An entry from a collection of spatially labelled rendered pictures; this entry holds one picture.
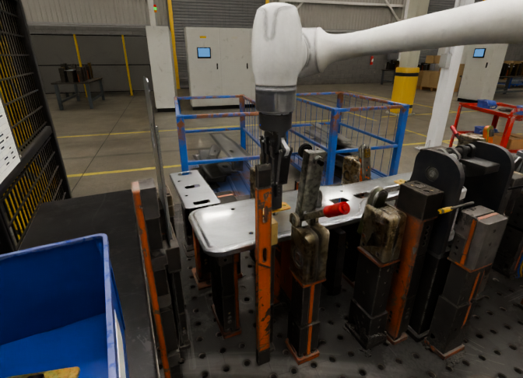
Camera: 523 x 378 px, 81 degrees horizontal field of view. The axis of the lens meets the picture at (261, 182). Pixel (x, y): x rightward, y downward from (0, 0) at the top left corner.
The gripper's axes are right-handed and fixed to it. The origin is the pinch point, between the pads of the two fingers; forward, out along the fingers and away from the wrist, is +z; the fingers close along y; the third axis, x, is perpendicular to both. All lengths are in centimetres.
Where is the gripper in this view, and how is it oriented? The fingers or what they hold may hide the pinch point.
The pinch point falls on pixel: (274, 194)
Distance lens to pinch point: 76.8
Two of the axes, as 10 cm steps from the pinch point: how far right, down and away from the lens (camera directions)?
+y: -4.1, -3.5, 8.4
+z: 0.0, 9.2, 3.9
